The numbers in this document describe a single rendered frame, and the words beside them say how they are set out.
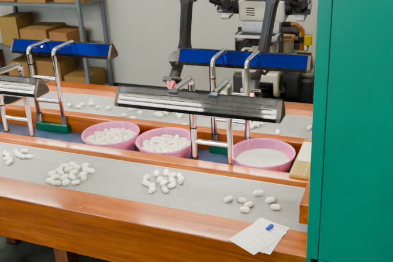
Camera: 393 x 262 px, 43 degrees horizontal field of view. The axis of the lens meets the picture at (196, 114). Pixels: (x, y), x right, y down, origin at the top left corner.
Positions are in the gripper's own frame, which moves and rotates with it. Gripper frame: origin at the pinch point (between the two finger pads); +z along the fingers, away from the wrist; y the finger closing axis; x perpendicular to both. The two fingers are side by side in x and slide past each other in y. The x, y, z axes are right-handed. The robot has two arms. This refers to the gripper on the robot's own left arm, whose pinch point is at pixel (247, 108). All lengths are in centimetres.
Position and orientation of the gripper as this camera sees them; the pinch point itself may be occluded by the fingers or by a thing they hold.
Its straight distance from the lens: 239.4
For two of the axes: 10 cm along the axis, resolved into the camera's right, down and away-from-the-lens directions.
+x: 2.8, 4.6, 8.4
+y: 9.3, 1.0, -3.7
